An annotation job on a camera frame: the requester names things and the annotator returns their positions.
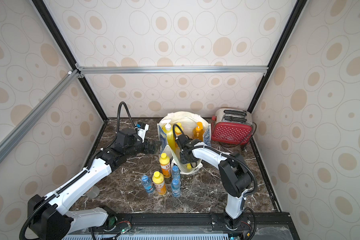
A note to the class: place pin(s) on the blue cap water bottle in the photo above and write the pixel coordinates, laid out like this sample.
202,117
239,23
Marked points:
176,174
176,188
147,184

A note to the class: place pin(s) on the yellow dish soap pump bottle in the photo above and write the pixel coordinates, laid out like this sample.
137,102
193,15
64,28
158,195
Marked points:
168,130

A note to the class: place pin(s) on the blue cap water bottle left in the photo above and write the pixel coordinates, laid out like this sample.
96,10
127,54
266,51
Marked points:
147,184

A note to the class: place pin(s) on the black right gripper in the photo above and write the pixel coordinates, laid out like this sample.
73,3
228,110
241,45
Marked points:
182,149

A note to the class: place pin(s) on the black right frame post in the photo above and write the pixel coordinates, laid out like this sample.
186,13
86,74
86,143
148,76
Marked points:
290,25

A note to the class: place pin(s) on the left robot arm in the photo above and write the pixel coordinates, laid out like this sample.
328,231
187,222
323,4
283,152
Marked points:
50,217

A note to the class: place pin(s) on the black left frame post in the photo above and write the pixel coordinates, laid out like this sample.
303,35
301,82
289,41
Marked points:
47,18

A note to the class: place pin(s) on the orange dish soap pump bottle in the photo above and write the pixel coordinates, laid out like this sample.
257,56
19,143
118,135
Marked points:
198,132

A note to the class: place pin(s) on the red white toaster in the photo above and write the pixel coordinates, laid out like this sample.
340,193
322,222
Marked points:
233,126

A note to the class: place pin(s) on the blue cap water bottle rear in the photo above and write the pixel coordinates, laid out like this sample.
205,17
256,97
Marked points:
176,174

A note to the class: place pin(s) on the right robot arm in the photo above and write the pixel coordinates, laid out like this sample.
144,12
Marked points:
237,178

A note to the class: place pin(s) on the silver diagonal frame bar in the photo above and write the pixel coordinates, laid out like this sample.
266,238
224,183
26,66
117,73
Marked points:
16,135

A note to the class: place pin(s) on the blue cap water bottle front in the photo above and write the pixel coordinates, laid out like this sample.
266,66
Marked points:
176,188

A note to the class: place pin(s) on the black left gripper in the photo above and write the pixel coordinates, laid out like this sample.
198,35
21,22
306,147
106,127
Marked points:
154,149

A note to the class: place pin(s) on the silver horizontal frame bar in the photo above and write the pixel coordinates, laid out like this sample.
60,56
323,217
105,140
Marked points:
173,70

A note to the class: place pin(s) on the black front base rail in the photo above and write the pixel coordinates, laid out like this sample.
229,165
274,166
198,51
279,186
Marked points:
253,226

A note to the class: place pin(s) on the black frame post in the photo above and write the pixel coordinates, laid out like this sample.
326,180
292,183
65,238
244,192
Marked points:
47,18
290,25

